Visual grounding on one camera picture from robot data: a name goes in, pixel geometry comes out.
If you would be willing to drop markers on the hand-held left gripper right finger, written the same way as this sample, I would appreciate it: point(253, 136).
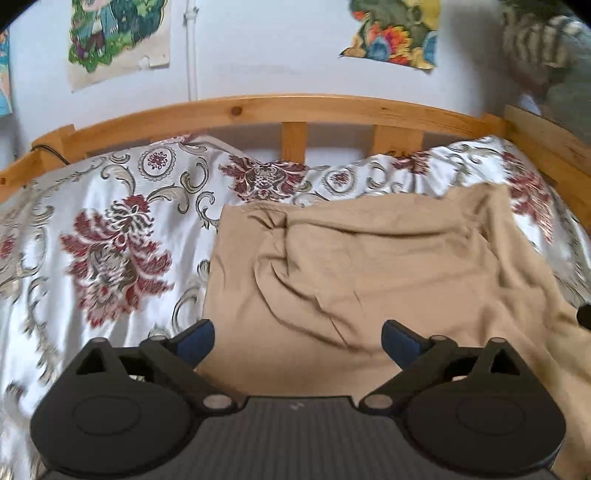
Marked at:
point(404, 344)

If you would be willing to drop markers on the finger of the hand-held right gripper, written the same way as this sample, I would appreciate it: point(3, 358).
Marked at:
point(585, 317)

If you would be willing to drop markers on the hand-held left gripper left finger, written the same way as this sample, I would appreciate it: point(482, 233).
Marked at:
point(196, 341)

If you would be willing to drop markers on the tan hooded jacket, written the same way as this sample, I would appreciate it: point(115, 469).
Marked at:
point(369, 267)

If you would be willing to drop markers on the plastic bag of clothes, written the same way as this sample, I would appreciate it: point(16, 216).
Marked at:
point(549, 46)

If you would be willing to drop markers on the white floral bedspread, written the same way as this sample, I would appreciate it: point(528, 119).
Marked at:
point(115, 240)

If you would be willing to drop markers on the blond cartoon figure poster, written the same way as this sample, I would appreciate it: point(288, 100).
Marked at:
point(115, 41)

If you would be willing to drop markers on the curled cartoon girl poster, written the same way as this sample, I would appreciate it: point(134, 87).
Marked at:
point(4, 74)

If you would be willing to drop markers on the wooden bed frame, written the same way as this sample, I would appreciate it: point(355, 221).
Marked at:
point(323, 108)

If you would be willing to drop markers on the white wall pipe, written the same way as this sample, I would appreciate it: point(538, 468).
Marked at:
point(191, 55)

